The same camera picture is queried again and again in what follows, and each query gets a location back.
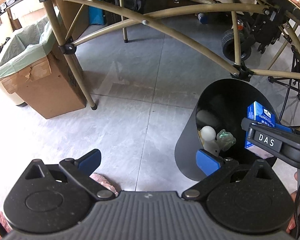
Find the green crumpled wrapper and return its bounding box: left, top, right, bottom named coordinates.
left=216, top=129, right=236, bottom=151

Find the tan folding table frame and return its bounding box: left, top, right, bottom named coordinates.
left=0, top=0, right=300, bottom=111

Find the cardboard box with green liner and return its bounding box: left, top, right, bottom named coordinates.
left=0, top=17, right=86, bottom=119

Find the brown cardboard box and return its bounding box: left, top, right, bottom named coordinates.
left=53, top=0, right=89, bottom=40

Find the blue handkerchief tissue pack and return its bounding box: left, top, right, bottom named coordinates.
left=244, top=101, right=293, bottom=159

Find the black trolley wheel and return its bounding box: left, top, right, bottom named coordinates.
left=221, top=29, right=251, bottom=62

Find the black trash bin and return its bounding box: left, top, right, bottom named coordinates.
left=174, top=79, right=275, bottom=181

